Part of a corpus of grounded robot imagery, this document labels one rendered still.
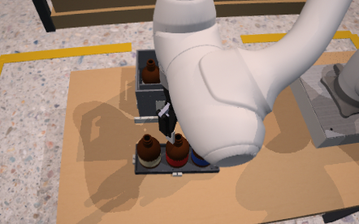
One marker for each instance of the grey divided crate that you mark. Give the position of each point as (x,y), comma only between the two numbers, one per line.
(153,99)

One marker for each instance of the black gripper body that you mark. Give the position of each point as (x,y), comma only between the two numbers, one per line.
(168,99)

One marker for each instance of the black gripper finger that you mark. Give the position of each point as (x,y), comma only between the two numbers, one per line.
(167,121)

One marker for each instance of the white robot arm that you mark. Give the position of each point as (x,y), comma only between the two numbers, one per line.
(221,97)

